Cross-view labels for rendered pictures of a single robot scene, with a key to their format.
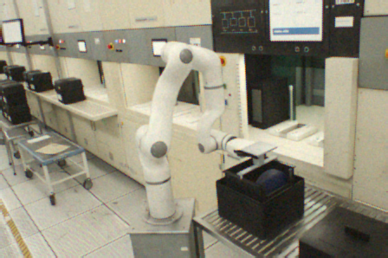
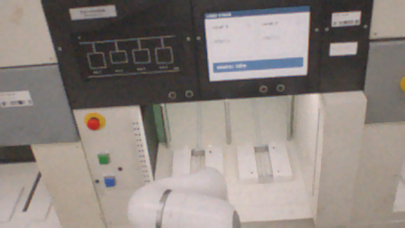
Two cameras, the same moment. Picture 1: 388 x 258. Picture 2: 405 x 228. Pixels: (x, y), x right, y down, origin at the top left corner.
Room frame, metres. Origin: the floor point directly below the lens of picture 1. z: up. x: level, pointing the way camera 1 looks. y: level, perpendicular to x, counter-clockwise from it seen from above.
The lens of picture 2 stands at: (0.99, 0.50, 2.17)
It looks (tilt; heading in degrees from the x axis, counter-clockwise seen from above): 34 degrees down; 310
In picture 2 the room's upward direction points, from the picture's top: 6 degrees counter-clockwise
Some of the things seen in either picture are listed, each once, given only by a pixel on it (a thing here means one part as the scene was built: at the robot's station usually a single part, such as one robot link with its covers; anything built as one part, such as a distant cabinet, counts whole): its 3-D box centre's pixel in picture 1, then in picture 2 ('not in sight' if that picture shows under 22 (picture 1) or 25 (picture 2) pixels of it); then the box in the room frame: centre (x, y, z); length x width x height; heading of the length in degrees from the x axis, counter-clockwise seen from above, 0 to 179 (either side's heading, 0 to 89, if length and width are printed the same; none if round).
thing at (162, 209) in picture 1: (160, 196); not in sight; (1.40, 0.19, 0.85); 0.19 x 0.19 x 0.18
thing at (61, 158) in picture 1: (54, 163); not in sight; (3.45, 1.56, 0.24); 0.97 x 0.52 x 0.48; 39
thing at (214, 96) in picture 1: (210, 119); not in sight; (1.49, -0.08, 1.17); 0.16 x 0.09 x 0.30; 126
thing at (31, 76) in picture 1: (40, 80); not in sight; (4.88, 2.11, 0.93); 0.30 x 0.28 x 0.26; 40
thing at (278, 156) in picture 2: (333, 138); (263, 161); (1.77, -0.77, 0.89); 0.22 x 0.21 x 0.04; 127
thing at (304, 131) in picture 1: (293, 129); (197, 166); (1.99, -0.61, 0.89); 0.22 x 0.21 x 0.04; 127
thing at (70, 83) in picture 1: (68, 90); not in sight; (3.93, 1.39, 0.93); 0.30 x 0.28 x 0.26; 34
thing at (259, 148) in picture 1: (259, 181); not in sight; (1.31, -0.25, 0.93); 0.24 x 0.20 x 0.32; 126
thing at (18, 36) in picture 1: (29, 34); not in sight; (4.24, 1.83, 1.59); 0.50 x 0.41 x 0.36; 127
